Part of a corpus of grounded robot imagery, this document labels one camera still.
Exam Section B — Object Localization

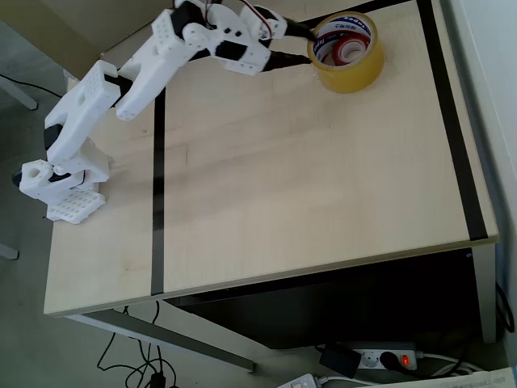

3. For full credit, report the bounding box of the white power strip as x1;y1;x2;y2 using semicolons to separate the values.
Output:
322;341;419;373

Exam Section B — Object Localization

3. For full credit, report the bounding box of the white power cable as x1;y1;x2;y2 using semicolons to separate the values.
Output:
415;351;481;377

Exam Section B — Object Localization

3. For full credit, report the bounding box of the black power plug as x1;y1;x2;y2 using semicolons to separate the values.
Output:
379;350;401;371

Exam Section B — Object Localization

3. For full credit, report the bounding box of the black tape strip on table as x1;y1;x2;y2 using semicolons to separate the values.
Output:
417;0;489;240
296;0;419;25
149;86;167;295

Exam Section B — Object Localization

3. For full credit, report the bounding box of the large yellow tape roll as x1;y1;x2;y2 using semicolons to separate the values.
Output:
307;11;387;95

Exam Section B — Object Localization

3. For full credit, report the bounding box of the printed paper sheet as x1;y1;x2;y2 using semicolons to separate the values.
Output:
403;365;517;388

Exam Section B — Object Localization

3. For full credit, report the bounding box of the grey table frame beam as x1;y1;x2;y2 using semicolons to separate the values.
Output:
66;301;256;373

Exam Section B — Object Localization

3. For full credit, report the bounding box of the black floor cable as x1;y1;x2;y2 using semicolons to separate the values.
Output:
96;301;179;388

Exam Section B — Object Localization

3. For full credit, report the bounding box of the black power adapter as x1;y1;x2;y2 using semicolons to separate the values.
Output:
318;343;363;379

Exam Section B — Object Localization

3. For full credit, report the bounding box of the white device with button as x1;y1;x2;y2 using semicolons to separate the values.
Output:
276;372;320;388

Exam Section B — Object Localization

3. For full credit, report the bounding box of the red tape roll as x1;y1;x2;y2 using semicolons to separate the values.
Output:
329;38;372;65

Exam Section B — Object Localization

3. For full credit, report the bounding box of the black cable by wall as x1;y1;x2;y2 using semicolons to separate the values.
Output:
494;280;516;335

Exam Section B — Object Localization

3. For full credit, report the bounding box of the grey table leg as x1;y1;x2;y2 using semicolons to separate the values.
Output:
470;242;498;344

